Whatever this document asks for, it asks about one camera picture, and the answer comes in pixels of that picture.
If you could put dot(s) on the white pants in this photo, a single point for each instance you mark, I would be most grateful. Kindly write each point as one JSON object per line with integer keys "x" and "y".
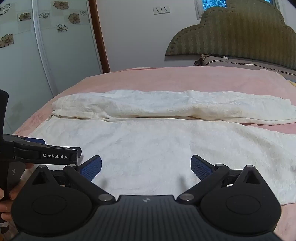
{"x": 148, "y": 143}

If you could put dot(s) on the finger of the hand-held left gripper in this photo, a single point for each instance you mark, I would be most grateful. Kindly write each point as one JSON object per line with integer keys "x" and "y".
{"x": 34, "y": 154}
{"x": 34, "y": 140}

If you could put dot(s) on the grey brown pillow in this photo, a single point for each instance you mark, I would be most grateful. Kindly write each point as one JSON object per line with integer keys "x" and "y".
{"x": 242, "y": 63}

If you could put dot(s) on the yellow cloth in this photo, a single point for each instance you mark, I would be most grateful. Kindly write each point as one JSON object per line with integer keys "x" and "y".
{"x": 292, "y": 83}

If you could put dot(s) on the window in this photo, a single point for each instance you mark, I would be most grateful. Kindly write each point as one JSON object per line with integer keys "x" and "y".
{"x": 212, "y": 3}

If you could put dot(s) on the flower print wardrobe door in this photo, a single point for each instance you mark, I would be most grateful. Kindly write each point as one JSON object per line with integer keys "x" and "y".
{"x": 20, "y": 69}
{"x": 69, "y": 46}

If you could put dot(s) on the pink blanket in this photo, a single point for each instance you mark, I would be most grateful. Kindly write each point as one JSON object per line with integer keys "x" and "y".
{"x": 161, "y": 78}

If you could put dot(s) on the white wall socket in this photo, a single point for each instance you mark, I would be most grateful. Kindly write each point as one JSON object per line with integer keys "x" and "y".
{"x": 165, "y": 9}
{"x": 157, "y": 10}

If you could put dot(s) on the person's left hand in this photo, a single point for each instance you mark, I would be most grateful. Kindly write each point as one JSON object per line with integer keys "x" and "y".
{"x": 5, "y": 207}

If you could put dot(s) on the olive padded headboard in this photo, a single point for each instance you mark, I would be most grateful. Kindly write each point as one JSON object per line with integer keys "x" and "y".
{"x": 231, "y": 34}

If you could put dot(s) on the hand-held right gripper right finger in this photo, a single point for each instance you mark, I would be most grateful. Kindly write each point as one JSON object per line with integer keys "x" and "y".
{"x": 199, "y": 167}

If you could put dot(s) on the brown wooden wardrobe frame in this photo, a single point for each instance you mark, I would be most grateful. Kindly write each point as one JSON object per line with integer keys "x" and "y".
{"x": 99, "y": 39}

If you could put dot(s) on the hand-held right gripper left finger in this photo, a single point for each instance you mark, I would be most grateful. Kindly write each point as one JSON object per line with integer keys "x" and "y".
{"x": 91, "y": 168}

